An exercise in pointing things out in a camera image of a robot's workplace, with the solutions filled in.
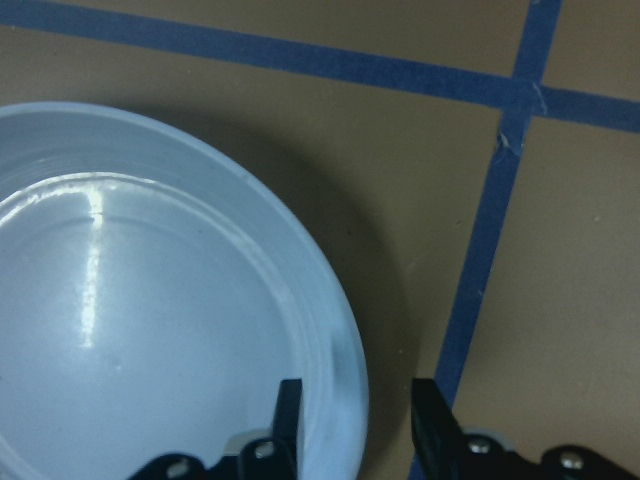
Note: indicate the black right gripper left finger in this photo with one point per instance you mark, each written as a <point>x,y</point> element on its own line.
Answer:
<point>274,456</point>

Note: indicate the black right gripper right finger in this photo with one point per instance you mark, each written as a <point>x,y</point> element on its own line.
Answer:
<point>445,451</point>

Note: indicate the blue plate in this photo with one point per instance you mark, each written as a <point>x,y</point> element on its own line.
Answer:
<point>154,294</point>

